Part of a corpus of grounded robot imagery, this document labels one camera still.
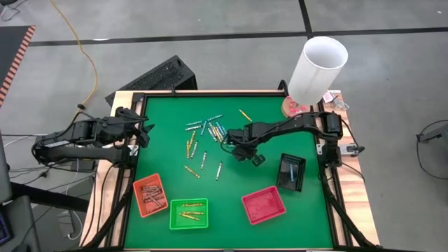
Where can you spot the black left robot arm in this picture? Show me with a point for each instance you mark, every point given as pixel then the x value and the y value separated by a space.
pixel 70 152

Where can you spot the black mat orange striped edge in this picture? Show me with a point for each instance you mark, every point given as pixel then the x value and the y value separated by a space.
pixel 10 52

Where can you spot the white cylindrical lamp shade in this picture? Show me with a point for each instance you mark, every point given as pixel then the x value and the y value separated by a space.
pixel 315 77

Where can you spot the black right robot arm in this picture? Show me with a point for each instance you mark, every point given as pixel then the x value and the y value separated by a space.
pixel 308 122

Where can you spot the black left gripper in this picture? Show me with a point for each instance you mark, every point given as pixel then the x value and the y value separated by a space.
pixel 115 129

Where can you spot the orange plastic basket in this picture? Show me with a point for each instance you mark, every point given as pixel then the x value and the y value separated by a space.
pixel 150 211

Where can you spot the black plastic basket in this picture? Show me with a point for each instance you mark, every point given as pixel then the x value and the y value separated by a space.
pixel 299 173

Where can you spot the red plastic basket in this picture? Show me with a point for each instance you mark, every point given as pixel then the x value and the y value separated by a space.
pixel 263 204

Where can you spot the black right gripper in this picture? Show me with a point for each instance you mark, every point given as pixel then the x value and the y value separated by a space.
pixel 245 141

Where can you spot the green table mat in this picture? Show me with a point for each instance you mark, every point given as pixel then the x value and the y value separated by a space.
pixel 231 238

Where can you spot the green plastic basket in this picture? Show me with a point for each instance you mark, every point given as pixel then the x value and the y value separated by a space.
pixel 199 224

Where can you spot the clear plastic bag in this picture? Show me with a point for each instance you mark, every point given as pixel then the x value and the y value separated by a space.
pixel 340 104

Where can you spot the black metal floor beam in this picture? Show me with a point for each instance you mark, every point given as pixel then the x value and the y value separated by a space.
pixel 49 197

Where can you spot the silver metal bracket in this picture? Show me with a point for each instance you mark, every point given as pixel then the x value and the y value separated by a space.
pixel 351 150

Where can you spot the black frame bracket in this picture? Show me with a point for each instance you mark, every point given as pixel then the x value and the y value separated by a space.
pixel 174 91
pixel 283 85

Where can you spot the round wooden lamp base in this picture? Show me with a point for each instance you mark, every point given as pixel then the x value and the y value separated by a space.
pixel 288 110

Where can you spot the pink card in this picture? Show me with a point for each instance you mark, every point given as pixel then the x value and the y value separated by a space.
pixel 328 96

